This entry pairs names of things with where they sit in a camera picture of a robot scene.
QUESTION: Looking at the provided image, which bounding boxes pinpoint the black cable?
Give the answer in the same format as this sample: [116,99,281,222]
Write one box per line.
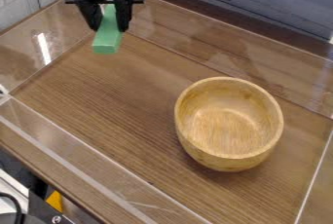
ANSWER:
[0,191,24,224]

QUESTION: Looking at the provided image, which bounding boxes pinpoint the light wooden bowl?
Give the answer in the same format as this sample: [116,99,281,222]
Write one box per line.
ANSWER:
[174,77,285,172]

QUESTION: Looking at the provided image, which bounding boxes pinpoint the green rectangular block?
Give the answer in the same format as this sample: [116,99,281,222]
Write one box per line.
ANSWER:
[92,5,121,55]

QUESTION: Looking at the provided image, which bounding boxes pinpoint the clear acrylic enclosure walls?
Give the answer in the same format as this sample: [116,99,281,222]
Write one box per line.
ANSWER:
[0,0,333,224]

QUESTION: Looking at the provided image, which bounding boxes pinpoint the black device with knob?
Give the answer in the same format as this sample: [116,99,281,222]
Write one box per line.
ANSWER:
[24,199,77,224]

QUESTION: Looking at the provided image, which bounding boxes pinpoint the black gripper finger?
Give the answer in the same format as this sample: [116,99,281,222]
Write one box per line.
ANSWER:
[76,0,103,31]
[115,0,131,32]

